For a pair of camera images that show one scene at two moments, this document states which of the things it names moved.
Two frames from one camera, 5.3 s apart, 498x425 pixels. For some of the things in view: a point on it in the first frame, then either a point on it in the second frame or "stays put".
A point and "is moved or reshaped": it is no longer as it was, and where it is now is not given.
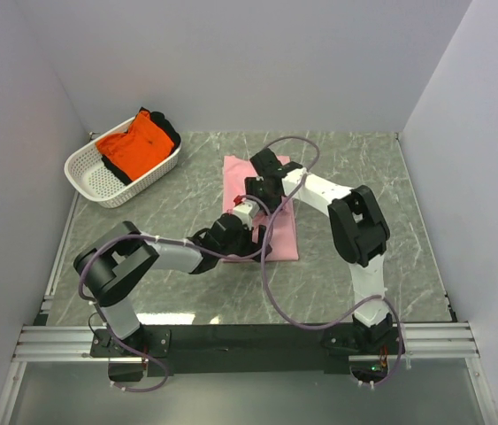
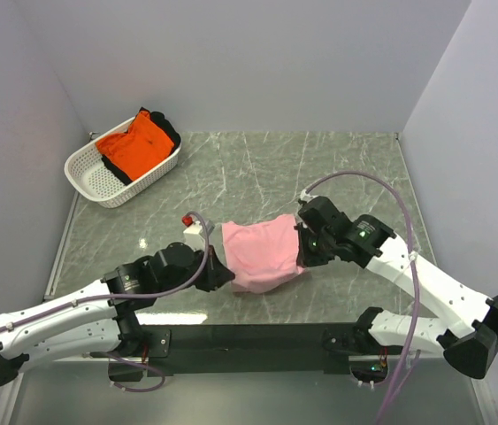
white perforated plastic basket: [89, 178] stays put
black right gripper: [257, 189] → [303, 247]
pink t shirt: [285, 243] is moved or reshaped
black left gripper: [256, 236] → [212, 272]
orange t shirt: [139, 150] stays put
